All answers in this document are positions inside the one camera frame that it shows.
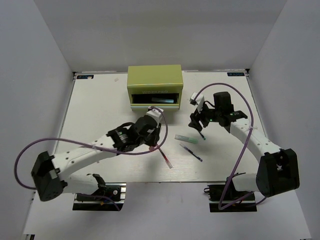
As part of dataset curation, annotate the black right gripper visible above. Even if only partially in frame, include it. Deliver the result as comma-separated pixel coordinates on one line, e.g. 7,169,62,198
189,100,222,132

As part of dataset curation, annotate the green highlighter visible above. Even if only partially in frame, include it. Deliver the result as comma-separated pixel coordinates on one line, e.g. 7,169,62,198
174,134,198,144

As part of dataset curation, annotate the blue highlighter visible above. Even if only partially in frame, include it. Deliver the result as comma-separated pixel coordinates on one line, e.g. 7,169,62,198
151,97,175,104

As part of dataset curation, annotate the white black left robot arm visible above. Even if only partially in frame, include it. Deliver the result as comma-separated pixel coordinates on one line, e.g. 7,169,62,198
31,112,162,202

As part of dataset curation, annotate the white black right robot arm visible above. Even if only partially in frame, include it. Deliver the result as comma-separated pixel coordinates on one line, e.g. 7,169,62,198
189,91,300,200

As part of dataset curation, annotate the red gel pen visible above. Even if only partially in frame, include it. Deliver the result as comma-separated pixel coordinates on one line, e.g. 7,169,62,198
158,147,173,169

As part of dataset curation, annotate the purple gel pen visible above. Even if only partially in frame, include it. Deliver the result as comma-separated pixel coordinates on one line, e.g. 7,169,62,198
179,143,203,162

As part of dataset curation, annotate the green metal tool chest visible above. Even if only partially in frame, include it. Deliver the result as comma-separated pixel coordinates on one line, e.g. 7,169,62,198
127,64,184,111

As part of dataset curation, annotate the right blue table label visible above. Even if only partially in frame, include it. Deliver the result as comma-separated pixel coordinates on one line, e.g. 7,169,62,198
227,72,245,77

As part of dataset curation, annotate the blue table label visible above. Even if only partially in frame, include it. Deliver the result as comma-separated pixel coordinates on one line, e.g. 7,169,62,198
76,74,94,80
227,72,245,77

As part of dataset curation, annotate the left blue table label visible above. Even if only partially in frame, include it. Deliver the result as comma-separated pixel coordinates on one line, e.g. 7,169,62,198
76,74,94,80

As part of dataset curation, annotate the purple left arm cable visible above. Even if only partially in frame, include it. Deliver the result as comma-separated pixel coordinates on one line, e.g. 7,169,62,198
14,106,169,211

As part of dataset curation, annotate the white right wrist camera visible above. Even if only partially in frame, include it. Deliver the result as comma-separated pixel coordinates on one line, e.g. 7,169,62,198
189,92,205,113

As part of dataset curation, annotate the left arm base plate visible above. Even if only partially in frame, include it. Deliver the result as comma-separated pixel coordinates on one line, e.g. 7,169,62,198
72,183,127,212

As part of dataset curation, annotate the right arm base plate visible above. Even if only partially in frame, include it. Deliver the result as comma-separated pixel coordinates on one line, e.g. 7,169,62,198
203,182,257,213

